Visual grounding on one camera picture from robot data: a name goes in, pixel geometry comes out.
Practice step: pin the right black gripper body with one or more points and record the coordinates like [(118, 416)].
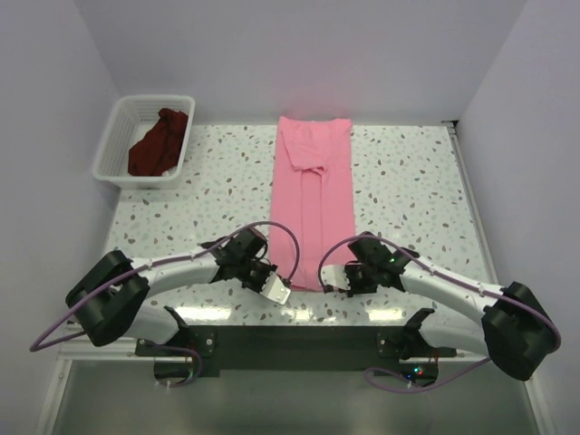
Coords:
[(361, 279)]

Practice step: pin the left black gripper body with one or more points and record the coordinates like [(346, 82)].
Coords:
[(253, 275)]

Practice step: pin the pink t-shirt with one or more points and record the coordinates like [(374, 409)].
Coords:
[(312, 195)]

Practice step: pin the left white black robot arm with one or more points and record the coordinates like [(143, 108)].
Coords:
[(109, 299)]

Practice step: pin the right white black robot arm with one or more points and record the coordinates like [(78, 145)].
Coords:
[(515, 331)]

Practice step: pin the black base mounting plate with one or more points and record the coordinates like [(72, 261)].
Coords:
[(215, 349)]

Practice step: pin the dark red t-shirt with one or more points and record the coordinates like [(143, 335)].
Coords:
[(160, 148)]

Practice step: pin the white plastic laundry basket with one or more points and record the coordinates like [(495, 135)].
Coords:
[(131, 118)]

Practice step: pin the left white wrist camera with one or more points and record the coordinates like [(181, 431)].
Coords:
[(275, 289)]

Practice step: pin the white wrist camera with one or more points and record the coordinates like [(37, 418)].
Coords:
[(275, 289), (334, 279)]

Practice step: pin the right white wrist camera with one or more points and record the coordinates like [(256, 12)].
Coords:
[(334, 279)]

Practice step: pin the aluminium right side rail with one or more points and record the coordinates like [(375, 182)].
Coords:
[(451, 127)]

